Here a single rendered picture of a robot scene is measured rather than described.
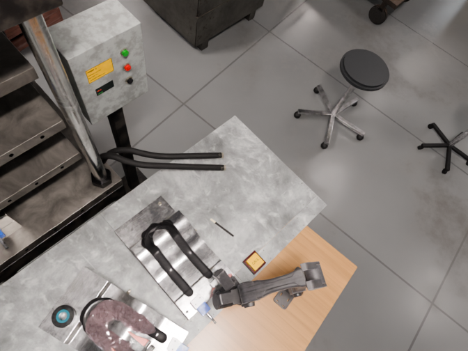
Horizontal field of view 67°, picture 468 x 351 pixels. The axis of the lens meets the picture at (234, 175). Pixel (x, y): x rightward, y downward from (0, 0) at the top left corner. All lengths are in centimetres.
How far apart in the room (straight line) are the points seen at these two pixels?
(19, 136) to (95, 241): 58
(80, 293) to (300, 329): 94
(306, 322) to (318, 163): 154
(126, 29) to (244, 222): 99
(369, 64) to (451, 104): 142
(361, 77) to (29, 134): 206
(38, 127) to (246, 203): 97
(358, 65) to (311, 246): 143
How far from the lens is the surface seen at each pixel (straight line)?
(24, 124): 146
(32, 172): 166
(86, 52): 137
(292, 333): 173
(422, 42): 439
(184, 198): 177
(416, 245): 310
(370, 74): 273
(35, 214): 186
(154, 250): 158
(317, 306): 178
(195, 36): 319
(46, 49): 110
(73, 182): 188
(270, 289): 131
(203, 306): 156
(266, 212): 180
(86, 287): 159
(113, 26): 143
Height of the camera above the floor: 245
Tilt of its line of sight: 64 degrees down
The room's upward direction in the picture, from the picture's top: 20 degrees clockwise
